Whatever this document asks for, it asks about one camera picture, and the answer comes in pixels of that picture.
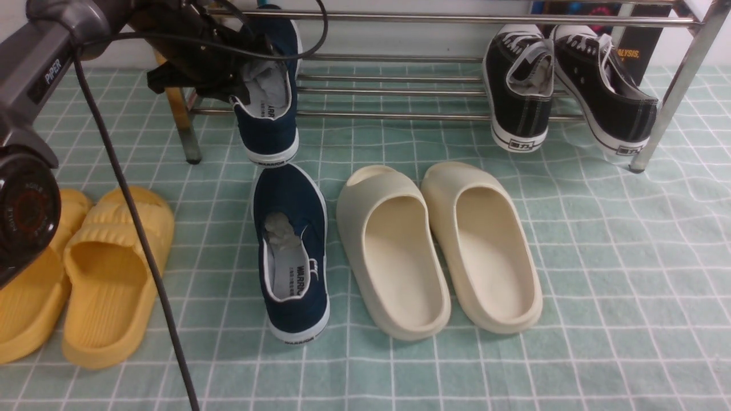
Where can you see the left yellow slipper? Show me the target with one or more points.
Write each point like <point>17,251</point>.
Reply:
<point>32,303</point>

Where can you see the green checkered floor cloth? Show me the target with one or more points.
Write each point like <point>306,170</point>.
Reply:
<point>634,268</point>

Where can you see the right yellow slipper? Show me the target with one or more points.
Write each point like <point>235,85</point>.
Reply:
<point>112,289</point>

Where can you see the black box behind rack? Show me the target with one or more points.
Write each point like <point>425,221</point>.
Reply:
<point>634,45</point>

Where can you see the left cream slipper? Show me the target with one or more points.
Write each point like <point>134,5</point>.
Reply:
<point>384,227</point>

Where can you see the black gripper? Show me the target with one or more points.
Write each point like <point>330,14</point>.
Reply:
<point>183,32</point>

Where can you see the left black canvas sneaker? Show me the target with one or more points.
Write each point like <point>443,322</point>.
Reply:
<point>518,71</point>

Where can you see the cream slipper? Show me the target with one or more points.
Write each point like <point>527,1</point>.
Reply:
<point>485,247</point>
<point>384,227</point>

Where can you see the right cream slipper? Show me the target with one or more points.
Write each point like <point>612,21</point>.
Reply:
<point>485,247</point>

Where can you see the yellow slipper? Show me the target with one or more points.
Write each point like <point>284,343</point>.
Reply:
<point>112,289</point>
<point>32,303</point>

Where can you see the navy canvas shoe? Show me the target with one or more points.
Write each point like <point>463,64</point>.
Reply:
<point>267,117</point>
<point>290,219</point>

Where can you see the black canvas sneaker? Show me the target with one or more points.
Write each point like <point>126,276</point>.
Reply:
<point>518,71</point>
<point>619,114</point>

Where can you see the right black canvas sneaker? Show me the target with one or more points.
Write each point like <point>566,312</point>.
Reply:
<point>619,114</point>

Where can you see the metal shoe rack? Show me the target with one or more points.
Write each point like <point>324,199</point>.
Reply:
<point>704,31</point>

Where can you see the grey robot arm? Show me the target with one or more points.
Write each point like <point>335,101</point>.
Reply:
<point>34,60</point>

